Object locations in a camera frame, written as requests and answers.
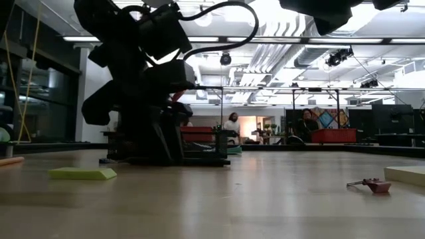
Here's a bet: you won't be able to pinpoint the colourful patchwork quilt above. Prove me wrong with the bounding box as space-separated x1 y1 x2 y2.
311 107 350 129

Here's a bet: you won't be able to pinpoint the black ceiling spotlights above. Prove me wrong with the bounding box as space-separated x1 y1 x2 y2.
325 47 355 67

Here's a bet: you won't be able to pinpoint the black aluminium table frame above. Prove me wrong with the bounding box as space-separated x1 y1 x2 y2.
0 141 425 159

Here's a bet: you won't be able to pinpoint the small yellow-green sticky pad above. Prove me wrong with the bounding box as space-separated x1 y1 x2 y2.
48 167 118 181

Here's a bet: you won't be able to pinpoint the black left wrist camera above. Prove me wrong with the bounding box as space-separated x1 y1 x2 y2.
137 2 193 61

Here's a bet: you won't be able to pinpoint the black mesh desk organizer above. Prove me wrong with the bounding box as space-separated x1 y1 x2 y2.
106 127 238 168

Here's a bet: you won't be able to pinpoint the silver ventilation duct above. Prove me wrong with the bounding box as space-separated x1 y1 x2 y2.
294 33 353 69

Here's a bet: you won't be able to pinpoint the small red clip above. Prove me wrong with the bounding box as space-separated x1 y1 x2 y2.
346 178 392 195

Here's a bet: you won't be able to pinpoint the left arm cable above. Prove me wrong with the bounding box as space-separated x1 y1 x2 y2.
177 0 260 62

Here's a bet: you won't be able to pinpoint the person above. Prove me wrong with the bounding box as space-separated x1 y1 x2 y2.
295 108 320 144
222 112 242 145

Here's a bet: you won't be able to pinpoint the yellow cable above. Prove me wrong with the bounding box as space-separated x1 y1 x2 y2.
2 3 41 144

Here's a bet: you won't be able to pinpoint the large yellow sticky note pad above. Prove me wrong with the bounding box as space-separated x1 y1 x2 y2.
384 165 425 187

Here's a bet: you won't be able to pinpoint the black monitor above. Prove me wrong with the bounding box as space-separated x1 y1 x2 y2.
284 108 303 133
371 104 414 134

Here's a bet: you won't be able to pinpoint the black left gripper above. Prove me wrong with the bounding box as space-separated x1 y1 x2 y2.
81 58 197 166

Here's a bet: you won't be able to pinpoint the red plastic basket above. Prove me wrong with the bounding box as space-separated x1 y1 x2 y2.
310 128 358 144
180 125 214 143

